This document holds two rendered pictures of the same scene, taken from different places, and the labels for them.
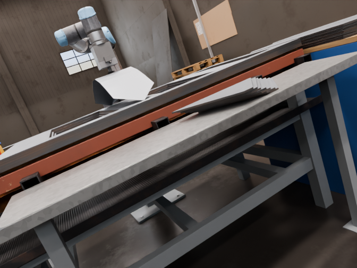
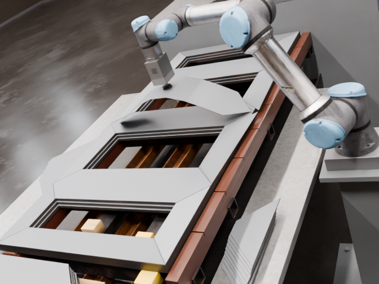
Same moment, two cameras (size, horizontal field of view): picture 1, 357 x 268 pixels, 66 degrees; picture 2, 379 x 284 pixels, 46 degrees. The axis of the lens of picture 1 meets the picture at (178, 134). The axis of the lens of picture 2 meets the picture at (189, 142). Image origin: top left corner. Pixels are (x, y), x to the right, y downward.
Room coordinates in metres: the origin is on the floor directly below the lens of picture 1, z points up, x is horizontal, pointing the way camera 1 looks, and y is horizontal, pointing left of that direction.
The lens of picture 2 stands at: (2.84, -0.74, 1.67)
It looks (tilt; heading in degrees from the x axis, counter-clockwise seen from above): 28 degrees down; 148
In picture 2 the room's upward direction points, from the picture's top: 22 degrees counter-clockwise
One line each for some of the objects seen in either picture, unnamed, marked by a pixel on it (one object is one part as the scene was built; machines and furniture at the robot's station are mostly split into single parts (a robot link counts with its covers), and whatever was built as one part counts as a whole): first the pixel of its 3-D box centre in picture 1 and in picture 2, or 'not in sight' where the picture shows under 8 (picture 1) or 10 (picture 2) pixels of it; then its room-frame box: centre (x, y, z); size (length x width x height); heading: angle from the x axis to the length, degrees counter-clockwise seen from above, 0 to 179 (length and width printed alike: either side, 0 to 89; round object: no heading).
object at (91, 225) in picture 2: not in sight; (93, 227); (1.51, -0.41, 0.79); 0.06 x 0.05 x 0.04; 21
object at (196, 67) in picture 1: (201, 81); not in sight; (6.84, -0.98, 0.43); 1.24 x 0.84 x 0.87; 24
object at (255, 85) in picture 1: (241, 92); (60, 169); (0.90, -0.25, 0.77); 0.45 x 0.20 x 0.04; 111
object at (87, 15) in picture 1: (90, 21); (145, 31); (1.36, 0.20, 1.25); 0.09 x 0.08 x 0.11; 6
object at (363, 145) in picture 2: not in sight; (353, 132); (2.07, 0.38, 0.78); 0.15 x 0.15 x 0.10
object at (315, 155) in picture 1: (308, 145); not in sight; (1.28, -0.59, 0.34); 0.06 x 0.06 x 0.68; 21
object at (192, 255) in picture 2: not in sight; (262, 122); (1.70, 0.33, 0.80); 1.62 x 0.04 x 0.06; 111
